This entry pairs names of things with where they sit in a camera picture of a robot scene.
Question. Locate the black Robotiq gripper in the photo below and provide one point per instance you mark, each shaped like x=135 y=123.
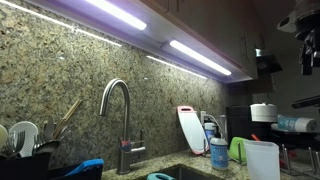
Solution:
x=310 y=53

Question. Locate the translucent white plastic container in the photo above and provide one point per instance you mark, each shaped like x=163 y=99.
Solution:
x=261 y=161

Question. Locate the soap bottle with blue label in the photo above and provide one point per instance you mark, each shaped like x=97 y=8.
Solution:
x=219 y=155

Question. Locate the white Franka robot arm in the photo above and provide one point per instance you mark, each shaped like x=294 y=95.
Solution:
x=288 y=21

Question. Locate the white round container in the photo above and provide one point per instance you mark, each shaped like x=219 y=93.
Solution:
x=263 y=113

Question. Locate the steel dish rack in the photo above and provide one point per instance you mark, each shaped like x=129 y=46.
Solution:
x=286 y=160

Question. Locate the bottle with dark blue label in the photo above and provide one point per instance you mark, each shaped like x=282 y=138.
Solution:
x=209 y=131

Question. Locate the stainless steel sink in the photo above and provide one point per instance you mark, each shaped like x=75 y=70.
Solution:
x=190 y=174

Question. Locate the dark range hood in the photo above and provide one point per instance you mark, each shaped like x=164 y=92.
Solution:
x=266 y=65

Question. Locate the black horizontal bar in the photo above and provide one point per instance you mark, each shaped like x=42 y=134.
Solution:
x=306 y=102

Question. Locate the blue white paper roll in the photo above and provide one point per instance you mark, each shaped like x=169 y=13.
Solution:
x=293 y=124

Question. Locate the white under-cabinet light bar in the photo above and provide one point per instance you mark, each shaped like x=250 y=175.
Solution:
x=123 y=15
x=200 y=56

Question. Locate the green plastic plate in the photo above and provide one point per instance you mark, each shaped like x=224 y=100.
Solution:
x=235 y=146

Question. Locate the white cutting board pink rim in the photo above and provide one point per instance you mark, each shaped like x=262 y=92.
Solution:
x=191 y=130

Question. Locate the steel gooseneck faucet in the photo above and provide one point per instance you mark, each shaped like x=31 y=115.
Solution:
x=126 y=110

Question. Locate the teal watering can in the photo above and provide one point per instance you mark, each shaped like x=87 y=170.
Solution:
x=160 y=176

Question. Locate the red blue faucet band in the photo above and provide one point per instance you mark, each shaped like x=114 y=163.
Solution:
x=125 y=145

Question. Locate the blue cloth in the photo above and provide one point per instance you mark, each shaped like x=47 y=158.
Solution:
x=86 y=164

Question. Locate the wooden utensil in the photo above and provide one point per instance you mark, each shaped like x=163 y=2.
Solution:
x=68 y=116

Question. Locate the steel spoon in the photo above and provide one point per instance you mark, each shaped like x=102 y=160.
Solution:
x=49 y=126

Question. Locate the grey serving spoon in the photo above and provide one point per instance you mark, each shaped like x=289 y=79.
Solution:
x=50 y=145

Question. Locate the white slotted spoon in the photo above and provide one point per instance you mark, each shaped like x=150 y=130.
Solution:
x=30 y=133

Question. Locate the black utensil caddy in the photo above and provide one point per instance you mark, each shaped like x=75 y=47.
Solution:
x=23 y=166

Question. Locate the cream round spatula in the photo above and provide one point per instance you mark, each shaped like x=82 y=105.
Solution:
x=2 y=136

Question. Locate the wooden wall cabinet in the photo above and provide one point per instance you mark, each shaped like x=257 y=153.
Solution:
x=206 y=20

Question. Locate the white wall charger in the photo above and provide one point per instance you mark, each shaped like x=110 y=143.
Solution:
x=203 y=116

